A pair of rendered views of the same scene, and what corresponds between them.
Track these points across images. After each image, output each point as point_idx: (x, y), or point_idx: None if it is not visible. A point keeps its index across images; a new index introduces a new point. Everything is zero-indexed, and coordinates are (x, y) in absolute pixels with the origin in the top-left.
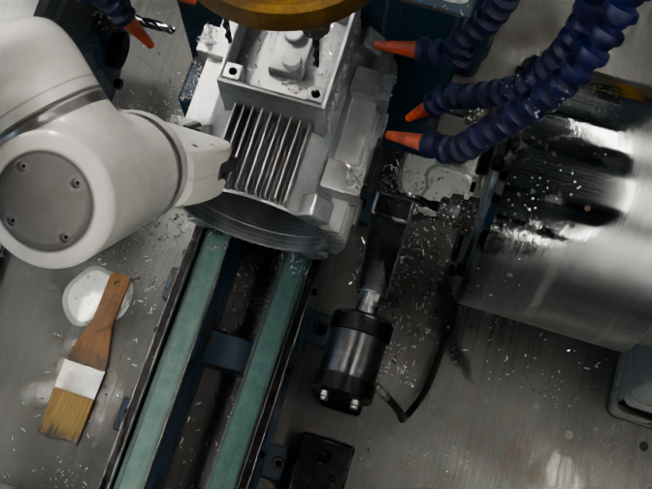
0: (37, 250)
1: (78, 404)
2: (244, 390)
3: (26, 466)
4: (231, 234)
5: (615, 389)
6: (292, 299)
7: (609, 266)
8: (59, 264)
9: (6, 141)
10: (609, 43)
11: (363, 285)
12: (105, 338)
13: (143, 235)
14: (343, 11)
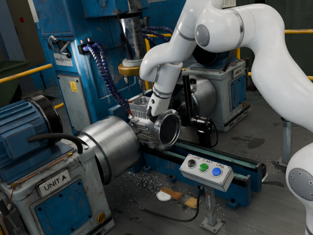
0: (179, 64)
1: (191, 199)
2: (202, 152)
3: (203, 213)
4: (168, 145)
5: (221, 129)
6: (186, 145)
7: (202, 84)
8: (181, 64)
9: (158, 69)
10: None
11: (190, 117)
12: (176, 192)
13: (154, 184)
14: None
